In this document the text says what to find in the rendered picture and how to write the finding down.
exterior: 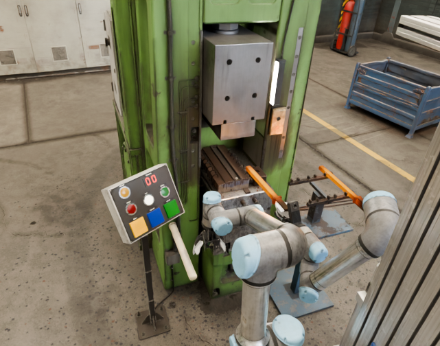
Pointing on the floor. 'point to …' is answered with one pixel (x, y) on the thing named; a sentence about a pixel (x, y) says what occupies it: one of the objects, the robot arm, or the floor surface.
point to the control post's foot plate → (146, 331)
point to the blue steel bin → (399, 93)
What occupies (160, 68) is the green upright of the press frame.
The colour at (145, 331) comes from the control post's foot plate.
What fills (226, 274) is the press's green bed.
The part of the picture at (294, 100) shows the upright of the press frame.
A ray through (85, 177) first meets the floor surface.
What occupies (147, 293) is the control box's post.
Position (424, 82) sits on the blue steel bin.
